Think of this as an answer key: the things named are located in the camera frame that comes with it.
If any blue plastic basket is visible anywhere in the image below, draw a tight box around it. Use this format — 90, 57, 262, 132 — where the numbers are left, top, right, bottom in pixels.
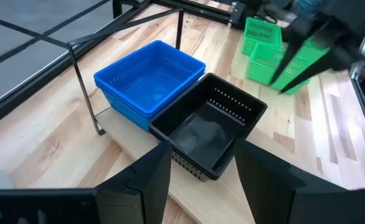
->
94, 62, 207, 132
93, 39, 207, 118

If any wooden shelf with black legs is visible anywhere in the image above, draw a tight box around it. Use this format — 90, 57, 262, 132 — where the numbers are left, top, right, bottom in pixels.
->
67, 7, 258, 224

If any black aluminium table frame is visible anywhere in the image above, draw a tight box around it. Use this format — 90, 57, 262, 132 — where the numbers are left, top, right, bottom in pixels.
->
0, 0, 365, 157

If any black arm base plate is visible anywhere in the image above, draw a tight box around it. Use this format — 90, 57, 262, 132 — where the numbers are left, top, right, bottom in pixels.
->
229, 0, 283, 30

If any black plastic basket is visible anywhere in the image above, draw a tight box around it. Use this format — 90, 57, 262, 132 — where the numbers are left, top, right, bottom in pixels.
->
150, 130, 233, 184
149, 105, 268, 181
148, 72, 268, 175

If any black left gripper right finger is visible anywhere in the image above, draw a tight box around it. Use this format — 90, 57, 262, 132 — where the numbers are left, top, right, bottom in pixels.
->
234, 138, 365, 224

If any green plastic basket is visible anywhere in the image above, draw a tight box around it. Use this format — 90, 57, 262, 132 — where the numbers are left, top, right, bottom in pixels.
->
242, 16, 283, 57
299, 36, 330, 63
246, 41, 311, 96

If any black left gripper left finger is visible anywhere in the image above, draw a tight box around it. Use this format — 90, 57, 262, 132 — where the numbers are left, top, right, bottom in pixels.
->
94, 139, 173, 224

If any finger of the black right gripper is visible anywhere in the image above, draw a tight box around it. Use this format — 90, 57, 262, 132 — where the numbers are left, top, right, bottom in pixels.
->
278, 45, 345, 95
269, 17, 314, 85

